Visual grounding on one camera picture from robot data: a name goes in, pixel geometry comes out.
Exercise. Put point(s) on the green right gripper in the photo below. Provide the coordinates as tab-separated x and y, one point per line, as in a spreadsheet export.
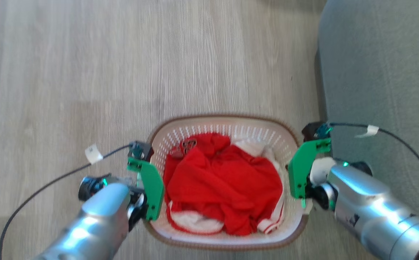
301	166

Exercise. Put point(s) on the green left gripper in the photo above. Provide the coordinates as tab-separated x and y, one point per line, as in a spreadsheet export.
151	184

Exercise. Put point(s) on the white perforated plastic laundry basket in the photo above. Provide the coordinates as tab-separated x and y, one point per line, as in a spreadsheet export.
209	128

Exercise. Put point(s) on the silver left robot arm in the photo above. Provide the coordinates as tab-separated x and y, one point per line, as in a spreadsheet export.
97	220

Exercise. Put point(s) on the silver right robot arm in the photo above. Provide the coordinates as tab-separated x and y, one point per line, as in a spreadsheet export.
372	209

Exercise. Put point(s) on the white cloth garment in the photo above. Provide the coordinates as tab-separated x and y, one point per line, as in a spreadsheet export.
254	145

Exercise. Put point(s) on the red garment with white cuffs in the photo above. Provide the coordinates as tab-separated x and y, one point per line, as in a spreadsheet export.
223	187

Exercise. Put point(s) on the grey fabric sofa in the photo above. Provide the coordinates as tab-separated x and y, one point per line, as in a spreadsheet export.
383	90

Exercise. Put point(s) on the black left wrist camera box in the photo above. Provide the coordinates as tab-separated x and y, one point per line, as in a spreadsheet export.
141	148

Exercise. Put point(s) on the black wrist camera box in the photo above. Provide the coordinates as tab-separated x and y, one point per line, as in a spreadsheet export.
141	148
314	130

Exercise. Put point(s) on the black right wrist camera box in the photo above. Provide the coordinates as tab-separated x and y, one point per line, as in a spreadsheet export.
314	130

